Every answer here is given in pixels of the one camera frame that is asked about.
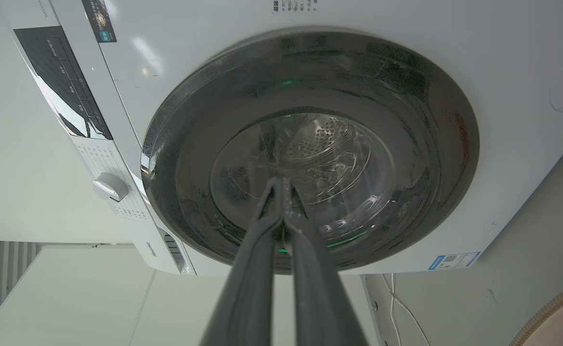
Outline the round dark washing machine door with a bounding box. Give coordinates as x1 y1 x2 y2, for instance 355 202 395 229
140 26 480 271

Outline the silver washing machine control knob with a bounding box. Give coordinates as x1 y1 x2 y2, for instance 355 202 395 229
92 173 129 203

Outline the white front-load washing machine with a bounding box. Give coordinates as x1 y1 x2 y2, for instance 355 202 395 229
0 0 563 277

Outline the thin white power cable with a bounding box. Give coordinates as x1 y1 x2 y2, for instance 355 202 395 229
381 273 432 346

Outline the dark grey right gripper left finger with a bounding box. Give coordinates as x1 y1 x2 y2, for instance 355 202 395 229
200 177 284 346

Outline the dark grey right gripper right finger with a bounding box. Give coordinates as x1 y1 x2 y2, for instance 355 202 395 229
281 177 369 346

